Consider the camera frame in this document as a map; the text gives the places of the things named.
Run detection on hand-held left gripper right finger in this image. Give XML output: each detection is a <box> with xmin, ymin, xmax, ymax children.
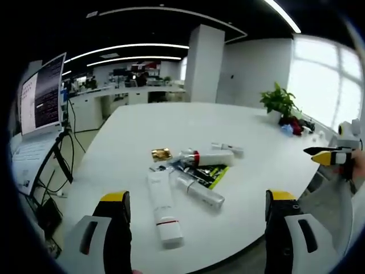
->
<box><xmin>264</xmin><ymin>188</ymin><xmax>340</xmax><ymax>274</ymax></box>

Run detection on large white skincare tube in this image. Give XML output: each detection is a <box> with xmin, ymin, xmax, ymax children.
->
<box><xmin>146</xmin><ymin>172</ymin><xmax>184</xmax><ymax>249</ymax></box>

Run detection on black cables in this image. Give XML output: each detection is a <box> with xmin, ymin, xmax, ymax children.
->
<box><xmin>34</xmin><ymin>85</ymin><xmax>86</xmax><ymax>200</ymax></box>

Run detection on black box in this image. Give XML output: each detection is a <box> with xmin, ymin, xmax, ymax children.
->
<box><xmin>35</xmin><ymin>197</ymin><xmax>64</xmax><ymax>238</ymax></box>

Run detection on person's right hand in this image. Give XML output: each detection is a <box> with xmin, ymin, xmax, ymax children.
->
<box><xmin>351</xmin><ymin>148</ymin><xmax>365</xmax><ymax>195</ymax></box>

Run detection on white skincare tube silver cap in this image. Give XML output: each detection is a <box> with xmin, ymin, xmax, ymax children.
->
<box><xmin>177</xmin><ymin>148</ymin><xmax>235</xmax><ymax>168</ymax></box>

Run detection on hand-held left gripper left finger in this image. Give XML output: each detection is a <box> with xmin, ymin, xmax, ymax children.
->
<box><xmin>64</xmin><ymin>190</ymin><xmax>133</xmax><ymax>274</ymax></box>

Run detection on open laptop on stand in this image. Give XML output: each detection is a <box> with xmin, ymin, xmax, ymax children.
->
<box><xmin>17</xmin><ymin>51</ymin><xmax>67</xmax><ymax>136</ymax></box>

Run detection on pile of coloured cloths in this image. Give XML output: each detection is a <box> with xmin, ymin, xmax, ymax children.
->
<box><xmin>278</xmin><ymin>114</ymin><xmax>317</xmax><ymax>137</ymax></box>

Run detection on black stand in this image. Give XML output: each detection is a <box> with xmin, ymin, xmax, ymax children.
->
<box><xmin>33</xmin><ymin>122</ymin><xmax>75</xmax><ymax>200</ymax></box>

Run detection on white laptop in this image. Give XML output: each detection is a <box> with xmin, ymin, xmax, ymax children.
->
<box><xmin>10</xmin><ymin>128</ymin><xmax>64</xmax><ymax>196</ymax></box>

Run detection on potted green plant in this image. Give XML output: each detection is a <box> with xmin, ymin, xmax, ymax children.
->
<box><xmin>259</xmin><ymin>81</ymin><xmax>302</xmax><ymax>124</ymax></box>

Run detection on ceiling light strip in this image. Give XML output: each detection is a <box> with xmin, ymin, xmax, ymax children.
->
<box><xmin>263</xmin><ymin>0</ymin><xmax>302</xmax><ymax>34</ymax></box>

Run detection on white office desks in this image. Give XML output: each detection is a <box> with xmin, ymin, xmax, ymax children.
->
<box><xmin>67</xmin><ymin>84</ymin><xmax>186</xmax><ymax>132</ymax></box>

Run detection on gold skincare packet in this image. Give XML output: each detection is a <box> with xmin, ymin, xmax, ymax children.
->
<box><xmin>151</xmin><ymin>147</ymin><xmax>174</xmax><ymax>163</ymax></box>

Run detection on silver skincare sachet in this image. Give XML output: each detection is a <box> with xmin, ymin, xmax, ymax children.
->
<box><xmin>148</xmin><ymin>158</ymin><xmax>197</xmax><ymax>175</ymax></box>

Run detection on small white skincare bottle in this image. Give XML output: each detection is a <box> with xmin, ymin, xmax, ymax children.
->
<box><xmin>210</xmin><ymin>141</ymin><xmax>245</xmax><ymax>158</ymax></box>

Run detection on black green skincare packet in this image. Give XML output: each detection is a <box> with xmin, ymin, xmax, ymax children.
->
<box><xmin>184</xmin><ymin>164</ymin><xmax>230</xmax><ymax>191</ymax></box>

